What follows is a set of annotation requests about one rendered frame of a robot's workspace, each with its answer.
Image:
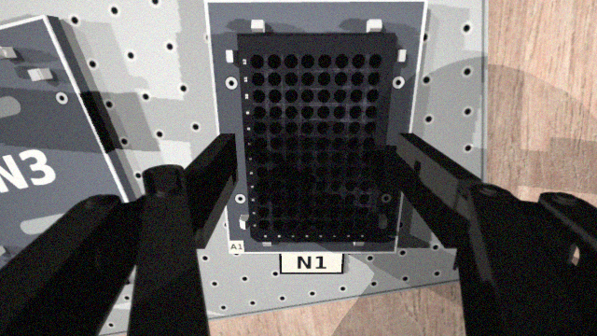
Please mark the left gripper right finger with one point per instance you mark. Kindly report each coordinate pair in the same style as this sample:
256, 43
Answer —
509, 285

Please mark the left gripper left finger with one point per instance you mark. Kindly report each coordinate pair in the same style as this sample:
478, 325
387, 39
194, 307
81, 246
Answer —
58, 286

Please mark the black well plate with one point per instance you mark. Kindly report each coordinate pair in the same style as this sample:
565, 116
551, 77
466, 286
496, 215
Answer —
315, 119

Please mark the white n1 sign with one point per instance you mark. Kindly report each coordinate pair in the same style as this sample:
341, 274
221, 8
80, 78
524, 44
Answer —
311, 263

